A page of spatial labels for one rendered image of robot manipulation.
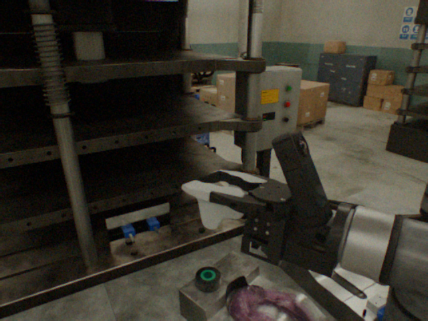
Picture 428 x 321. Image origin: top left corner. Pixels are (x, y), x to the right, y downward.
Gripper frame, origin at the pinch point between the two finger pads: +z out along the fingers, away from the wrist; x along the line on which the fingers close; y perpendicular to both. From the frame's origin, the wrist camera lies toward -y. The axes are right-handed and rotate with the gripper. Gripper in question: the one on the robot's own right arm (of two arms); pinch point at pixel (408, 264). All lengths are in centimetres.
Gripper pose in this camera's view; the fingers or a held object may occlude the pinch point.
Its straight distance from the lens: 113.5
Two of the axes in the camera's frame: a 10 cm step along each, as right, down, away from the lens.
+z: 0.0, 9.1, 4.1
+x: 8.7, -2.0, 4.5
